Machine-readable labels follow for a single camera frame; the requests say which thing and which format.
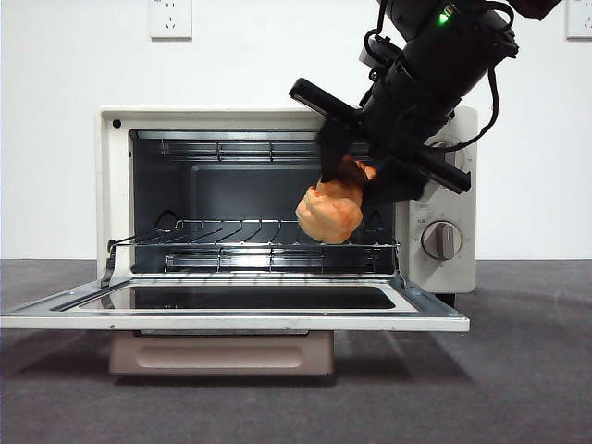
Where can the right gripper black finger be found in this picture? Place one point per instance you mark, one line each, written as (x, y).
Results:
(398, 185)
(335, 143)

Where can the orange-brown bread bun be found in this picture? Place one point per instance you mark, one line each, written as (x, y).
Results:
(328, 217)

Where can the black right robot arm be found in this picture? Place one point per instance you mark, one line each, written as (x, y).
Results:
(462, 46)

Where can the cream oven knob taupe grip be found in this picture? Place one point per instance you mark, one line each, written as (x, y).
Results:
(457, 159)
(441, 239)

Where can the cream Toshiba toaster oven body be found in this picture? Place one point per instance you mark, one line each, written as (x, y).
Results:
(113, 185)

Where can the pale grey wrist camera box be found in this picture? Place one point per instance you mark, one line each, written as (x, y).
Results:
(366, 57)

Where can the white wall socket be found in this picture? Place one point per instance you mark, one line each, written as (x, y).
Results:
(580, 20)
(169, 20)

